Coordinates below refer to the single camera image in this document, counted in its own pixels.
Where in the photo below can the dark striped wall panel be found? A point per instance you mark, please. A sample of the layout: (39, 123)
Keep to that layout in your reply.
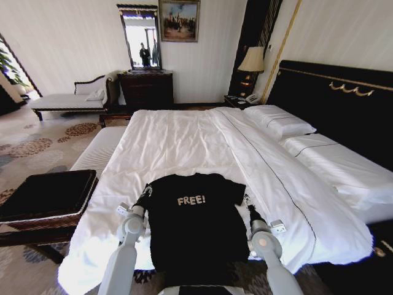
(258, 37)

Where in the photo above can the dark wooden bench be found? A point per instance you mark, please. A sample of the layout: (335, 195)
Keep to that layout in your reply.
(33, 239)

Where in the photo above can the long white pillow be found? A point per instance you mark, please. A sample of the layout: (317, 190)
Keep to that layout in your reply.
(334, 159)

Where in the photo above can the black gold-trimmed headboard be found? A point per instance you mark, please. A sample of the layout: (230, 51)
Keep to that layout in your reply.
(331, 101)

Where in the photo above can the framed painting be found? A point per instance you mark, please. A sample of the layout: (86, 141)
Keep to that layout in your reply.
(179, 21)

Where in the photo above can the small white pillow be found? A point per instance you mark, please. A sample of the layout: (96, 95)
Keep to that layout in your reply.
(279, 121)

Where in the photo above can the white bed mattress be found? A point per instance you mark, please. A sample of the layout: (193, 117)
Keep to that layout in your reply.
(368, 202)

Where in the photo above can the cream shade table lamp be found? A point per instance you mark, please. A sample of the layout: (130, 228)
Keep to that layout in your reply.
(251, 63)

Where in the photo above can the white duvet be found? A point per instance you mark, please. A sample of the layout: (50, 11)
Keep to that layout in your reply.
(190, 144)

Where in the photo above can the white chaise longue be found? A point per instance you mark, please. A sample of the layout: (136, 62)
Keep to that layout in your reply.
(70, 101)

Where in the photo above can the white cushion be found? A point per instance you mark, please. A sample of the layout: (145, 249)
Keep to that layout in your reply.
(95, 95)

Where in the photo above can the white telephone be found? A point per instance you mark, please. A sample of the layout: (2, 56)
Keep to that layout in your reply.
(252, 98)

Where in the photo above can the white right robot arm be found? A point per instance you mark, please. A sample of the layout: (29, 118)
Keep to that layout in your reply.
(274, 261)

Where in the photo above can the dark wicker basket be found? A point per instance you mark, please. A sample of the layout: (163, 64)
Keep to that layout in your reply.
(46, 193)

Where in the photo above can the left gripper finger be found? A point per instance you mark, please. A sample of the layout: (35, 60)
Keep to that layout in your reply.
(150, 191)
(145, 190)

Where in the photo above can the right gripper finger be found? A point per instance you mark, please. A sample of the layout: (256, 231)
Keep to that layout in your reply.
(245, 199)
(250, 199)

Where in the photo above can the dark wooden dresser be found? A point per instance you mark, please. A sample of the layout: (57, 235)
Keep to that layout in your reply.
(146, 87)

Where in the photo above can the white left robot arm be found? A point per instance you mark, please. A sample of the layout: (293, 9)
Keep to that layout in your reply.
(118, 267)

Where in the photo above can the white upholstered bed bench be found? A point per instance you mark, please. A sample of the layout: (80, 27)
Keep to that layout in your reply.
(95, 150)

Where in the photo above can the dark nightstand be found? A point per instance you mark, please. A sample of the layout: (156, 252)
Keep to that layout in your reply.
(238, 101)

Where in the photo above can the small dark wooden table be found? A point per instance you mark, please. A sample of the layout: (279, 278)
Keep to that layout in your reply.
(115, 118)

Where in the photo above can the black FREE print t-shirt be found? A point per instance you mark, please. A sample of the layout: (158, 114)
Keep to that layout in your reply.
(196, 233)

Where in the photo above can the person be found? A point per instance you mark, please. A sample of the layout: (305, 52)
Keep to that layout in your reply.
(144, 55)

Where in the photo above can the dark framed mirror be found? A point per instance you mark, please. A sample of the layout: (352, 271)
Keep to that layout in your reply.
(142, 37)

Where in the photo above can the dark bed frame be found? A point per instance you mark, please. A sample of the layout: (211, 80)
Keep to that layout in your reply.
(362, 264)

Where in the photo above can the green plant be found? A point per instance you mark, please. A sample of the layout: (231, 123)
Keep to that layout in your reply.
(10, 66)

